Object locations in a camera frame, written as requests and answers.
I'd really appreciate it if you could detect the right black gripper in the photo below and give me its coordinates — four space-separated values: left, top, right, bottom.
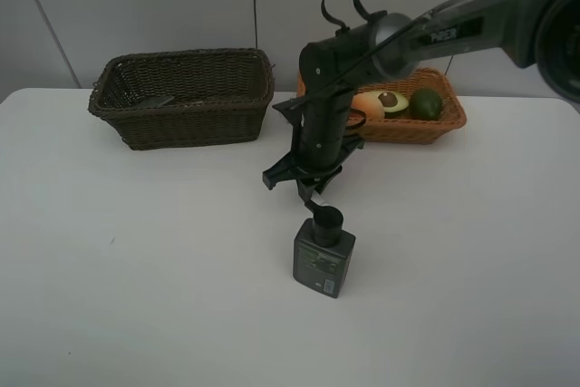
262 87 364 208

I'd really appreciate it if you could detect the dark green pump bottle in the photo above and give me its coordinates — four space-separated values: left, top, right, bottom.
292 200 356 299

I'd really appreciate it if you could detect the halved avocado with pit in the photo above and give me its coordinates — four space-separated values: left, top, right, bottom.
370 91 409 120

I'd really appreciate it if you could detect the green lime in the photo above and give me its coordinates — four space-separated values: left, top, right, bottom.
409 88 443 121

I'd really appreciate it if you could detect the black whiteboard eraser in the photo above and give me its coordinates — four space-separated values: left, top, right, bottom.
135 96 174 109

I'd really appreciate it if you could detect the pink bottle white cap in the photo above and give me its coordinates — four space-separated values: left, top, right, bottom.
180 99 217 106

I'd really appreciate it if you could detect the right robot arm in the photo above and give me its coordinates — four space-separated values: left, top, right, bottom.
263 0 579 201

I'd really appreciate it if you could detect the dark brown wicker basket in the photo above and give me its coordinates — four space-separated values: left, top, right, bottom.
88 48 275 150

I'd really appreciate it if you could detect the orange wicker basket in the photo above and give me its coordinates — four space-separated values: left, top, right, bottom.
295 67 468 145

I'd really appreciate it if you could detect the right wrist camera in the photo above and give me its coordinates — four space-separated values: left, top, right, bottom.
273 97 304 126

